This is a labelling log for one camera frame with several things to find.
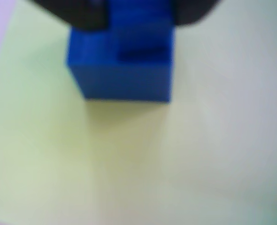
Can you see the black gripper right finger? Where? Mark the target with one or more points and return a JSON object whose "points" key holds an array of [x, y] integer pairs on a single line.
{"points": [[192, 10]]}

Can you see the tiny blue cube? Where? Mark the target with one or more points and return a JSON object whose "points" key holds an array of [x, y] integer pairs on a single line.
{"points": [[140, 25]]}

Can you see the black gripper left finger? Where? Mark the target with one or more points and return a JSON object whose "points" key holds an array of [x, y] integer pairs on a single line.
{"points": [[77, 12]]}

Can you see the green paper square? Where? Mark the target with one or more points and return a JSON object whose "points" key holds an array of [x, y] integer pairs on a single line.
{"points": [[47, 152]]}

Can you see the small blue cube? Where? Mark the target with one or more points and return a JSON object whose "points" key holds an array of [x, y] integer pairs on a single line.
{"points": [[124, 82]]}

